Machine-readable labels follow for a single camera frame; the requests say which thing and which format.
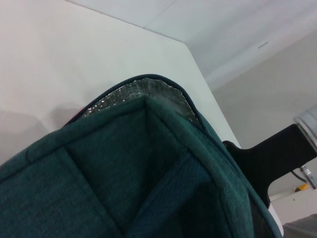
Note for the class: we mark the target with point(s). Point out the dark teal lunch bag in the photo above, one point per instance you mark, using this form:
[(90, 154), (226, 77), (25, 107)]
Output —
[(111, 161)]

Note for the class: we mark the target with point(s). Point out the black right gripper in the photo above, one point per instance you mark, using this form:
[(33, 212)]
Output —
[(267, 161)]

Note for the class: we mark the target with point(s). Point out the white background table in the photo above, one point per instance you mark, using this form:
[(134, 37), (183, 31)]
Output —
[(294, 203)]

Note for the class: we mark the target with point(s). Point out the yellow background object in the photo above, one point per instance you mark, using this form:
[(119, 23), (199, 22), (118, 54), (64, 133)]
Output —
[(302, 188)]

